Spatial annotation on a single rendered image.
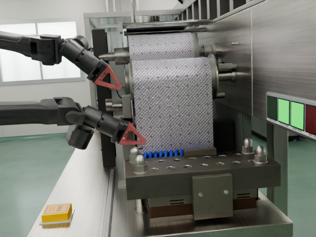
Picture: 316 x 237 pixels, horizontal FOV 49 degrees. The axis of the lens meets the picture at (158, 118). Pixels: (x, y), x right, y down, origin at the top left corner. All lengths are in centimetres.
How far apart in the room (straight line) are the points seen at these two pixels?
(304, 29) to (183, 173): 43
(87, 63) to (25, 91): 583
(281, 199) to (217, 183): 53
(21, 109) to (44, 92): 582
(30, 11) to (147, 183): 612
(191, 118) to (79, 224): 44
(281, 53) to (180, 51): 53
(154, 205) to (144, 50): 59
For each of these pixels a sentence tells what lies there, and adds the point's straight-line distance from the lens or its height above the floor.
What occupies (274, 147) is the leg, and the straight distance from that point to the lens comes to 130.
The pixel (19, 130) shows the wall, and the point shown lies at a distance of 698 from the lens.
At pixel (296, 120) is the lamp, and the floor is 117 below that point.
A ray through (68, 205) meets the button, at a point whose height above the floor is 92.
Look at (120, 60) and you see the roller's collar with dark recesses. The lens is 130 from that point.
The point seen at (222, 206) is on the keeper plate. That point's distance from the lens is 91.
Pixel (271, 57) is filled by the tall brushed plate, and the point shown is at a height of 130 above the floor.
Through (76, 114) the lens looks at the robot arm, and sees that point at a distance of 96.
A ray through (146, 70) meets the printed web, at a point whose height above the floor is 128.
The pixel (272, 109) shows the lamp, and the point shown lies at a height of 118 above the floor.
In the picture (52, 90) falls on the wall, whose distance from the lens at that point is 673.
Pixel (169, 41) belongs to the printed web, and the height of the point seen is 138.
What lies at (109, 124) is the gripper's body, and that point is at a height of 113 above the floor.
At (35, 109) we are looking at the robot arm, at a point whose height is 120.
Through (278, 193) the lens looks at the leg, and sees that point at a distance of 136.
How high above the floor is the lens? 131
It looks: 9 degrees down
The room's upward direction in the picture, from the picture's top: 3 degrees counter-clockwise
